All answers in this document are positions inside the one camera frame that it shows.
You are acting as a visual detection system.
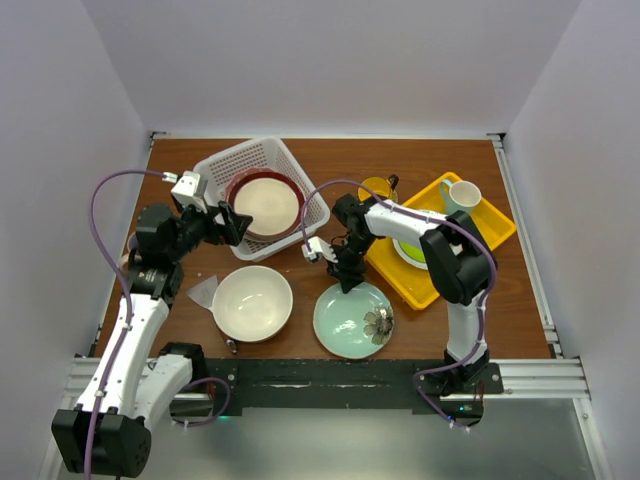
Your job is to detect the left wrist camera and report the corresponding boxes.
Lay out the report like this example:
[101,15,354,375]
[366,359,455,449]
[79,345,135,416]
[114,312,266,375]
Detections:
[162,170,207,213]

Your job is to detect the dark bottom plate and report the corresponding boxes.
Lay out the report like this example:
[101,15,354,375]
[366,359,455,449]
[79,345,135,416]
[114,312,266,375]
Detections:
[227,172,306,239]

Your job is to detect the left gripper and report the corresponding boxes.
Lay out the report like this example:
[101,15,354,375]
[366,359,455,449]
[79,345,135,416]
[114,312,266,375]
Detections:
[168,199,251,262]

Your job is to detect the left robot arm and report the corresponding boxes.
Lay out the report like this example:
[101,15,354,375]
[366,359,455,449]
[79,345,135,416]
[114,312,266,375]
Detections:
[51,201,252,478]

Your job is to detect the yellow mug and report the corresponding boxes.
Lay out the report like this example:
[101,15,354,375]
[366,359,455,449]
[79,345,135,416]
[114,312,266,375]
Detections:
[357,175,399,202]

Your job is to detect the green white bowl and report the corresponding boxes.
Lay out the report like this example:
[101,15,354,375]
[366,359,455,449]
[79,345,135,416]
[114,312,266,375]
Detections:
[392,239,428,271]

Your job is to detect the white plastic basket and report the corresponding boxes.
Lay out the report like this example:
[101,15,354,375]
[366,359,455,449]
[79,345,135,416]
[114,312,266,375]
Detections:
[194,137,330,262]

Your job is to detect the small metal utensil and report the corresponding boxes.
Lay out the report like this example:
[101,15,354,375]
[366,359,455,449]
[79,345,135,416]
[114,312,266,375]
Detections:
[222,334,238,355]

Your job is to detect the light blue mug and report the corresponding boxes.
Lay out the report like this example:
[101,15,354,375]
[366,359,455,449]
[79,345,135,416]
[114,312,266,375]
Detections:
[439,179,482,215]

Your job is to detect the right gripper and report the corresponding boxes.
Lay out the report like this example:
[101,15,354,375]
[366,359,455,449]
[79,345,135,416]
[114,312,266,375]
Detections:
[322,233,377,294]

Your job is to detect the cream pink floral plate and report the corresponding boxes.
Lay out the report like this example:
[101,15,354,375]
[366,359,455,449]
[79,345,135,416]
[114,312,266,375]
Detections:
[224,174,301,244]

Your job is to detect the white ceramic bowl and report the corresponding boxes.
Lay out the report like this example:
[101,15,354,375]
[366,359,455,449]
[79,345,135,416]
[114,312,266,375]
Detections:
[211,266,293,343]

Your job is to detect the pink beige mug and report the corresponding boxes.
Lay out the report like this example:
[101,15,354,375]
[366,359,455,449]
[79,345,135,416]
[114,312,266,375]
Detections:
[118,233,140,271]

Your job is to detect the pale green bottom plate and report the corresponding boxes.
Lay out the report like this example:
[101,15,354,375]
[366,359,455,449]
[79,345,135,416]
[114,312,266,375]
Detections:
[313,283,395,360]

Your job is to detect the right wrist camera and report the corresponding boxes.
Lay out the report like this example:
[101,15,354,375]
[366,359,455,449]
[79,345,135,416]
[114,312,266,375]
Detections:
[302,236,336,263]

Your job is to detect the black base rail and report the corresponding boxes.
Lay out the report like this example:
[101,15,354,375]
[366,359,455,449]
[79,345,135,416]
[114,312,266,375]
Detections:
[177,358,504,420]

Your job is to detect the clear plastic scrap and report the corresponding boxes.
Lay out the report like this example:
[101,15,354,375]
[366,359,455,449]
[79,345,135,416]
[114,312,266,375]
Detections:
[186,275,219,311]

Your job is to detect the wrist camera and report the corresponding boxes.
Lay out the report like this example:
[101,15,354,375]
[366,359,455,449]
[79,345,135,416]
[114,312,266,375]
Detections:
[162,170,207,213]
[302,236,336,263]

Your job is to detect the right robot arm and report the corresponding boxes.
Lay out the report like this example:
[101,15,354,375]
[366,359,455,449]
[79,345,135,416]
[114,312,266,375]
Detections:
[327,194,497,396]

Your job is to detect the yellow plastic tray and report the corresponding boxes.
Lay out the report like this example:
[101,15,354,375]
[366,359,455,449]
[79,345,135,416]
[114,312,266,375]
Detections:
[365,172,516,310]

